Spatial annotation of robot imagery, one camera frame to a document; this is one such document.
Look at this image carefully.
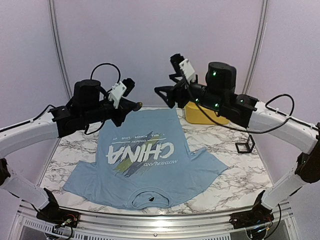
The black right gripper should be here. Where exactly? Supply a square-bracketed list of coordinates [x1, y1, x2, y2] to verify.
[154, 73, 225, 112]

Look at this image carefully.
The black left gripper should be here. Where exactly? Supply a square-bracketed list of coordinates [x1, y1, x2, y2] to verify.
[81, 92, 137, 127]

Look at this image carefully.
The light blue printed t-shirt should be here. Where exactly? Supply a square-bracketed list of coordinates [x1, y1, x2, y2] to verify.
[63, 108, 227, 210]

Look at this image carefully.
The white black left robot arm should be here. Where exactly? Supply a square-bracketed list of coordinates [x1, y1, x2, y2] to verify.
[0, 78, 142, 224]

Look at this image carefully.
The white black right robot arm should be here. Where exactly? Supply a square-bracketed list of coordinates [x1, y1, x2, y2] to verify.
[154, 59, 320, 228]

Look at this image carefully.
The yellow plastic basket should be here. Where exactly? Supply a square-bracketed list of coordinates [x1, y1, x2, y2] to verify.
[184, 101, 230, 125]

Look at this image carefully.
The black display case right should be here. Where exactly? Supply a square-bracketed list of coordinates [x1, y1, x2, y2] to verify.
[235, 134, 256, 154]

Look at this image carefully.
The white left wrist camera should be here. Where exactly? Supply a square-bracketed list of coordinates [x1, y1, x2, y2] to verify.
[108, 78, 135, 109]

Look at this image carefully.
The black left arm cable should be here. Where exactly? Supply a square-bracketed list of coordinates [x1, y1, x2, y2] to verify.
[83, 62, 122, 136]

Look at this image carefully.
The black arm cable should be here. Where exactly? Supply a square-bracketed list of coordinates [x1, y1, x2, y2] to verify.
[83, 62, 122, 136]
[183, 74, 296, 132]

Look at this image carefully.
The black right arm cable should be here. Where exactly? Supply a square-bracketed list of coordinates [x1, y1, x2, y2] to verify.
[183, 74, 296, 132]

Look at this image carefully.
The aluminium frame post left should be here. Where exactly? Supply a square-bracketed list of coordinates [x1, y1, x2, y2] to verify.
[47, 0, 73, 100]

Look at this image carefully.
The aluminium frame post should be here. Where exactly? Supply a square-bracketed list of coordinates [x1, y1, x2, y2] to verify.
[47, 0, 73, 100]
[241, 0, 269, 95]

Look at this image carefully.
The aluminium frame post right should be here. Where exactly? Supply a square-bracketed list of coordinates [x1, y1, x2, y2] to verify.
[241, 0, 269, 95]

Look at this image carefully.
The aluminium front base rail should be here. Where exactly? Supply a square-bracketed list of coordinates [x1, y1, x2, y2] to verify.
[9, 201, 301, 240]

